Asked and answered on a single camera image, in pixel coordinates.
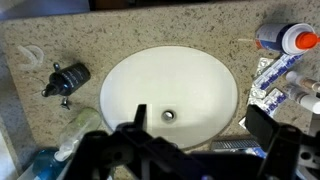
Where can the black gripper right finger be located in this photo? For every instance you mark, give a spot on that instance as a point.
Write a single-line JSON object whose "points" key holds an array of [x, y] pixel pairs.
{"points": [[260, 125]]}

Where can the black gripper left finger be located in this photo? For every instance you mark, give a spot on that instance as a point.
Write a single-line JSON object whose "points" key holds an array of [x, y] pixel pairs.
{"points": [[140, 116]]}

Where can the white can with orange lid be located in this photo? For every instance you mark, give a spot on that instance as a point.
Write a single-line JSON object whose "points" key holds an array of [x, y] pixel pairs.
{"points": [[287, 38]]}

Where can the clear spray bottle green liquid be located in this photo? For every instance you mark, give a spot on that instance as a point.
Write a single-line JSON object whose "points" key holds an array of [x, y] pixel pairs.
{"points": [[87, 120]]}

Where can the white oval sink basin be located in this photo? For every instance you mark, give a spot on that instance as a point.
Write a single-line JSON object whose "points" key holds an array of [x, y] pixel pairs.
{"points": [[190, 95]]}

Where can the small clear bottle white cap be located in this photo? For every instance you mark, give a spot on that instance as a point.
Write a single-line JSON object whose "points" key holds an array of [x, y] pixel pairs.
{"points": [[303, 81]]}

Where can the blue white blister pack strip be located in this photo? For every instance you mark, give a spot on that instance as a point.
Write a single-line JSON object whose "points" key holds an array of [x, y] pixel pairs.
{"points": [[277, 69]]}

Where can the black bottle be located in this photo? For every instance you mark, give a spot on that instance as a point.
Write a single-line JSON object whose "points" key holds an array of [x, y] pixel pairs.
{"points": [[65, 81]]}

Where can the blue mouthwash bottle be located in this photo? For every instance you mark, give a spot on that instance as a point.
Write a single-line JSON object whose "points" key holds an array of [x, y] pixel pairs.
{"points": [[46, 166]]}

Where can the clear mouth guard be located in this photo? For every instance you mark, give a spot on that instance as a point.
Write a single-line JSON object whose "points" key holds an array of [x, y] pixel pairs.
{"points": [[34, 54]]}

